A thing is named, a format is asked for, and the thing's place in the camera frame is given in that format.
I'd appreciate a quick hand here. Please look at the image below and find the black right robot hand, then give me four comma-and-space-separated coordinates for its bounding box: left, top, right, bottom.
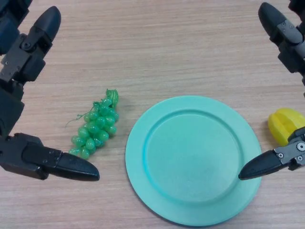
238, 0, 305, 181

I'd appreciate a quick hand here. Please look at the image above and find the green round plate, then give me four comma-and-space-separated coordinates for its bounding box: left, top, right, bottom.
125, 95, 262, 226

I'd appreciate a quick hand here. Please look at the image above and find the yellow starfruit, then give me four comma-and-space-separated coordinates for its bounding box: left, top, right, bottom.
267, 107, 305, 146

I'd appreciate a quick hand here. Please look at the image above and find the green grape bunch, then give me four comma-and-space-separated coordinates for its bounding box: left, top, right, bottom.
64, 88, 121, 160

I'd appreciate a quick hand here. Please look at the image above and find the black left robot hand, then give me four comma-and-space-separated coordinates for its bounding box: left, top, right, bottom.
0, 0, 100, 182

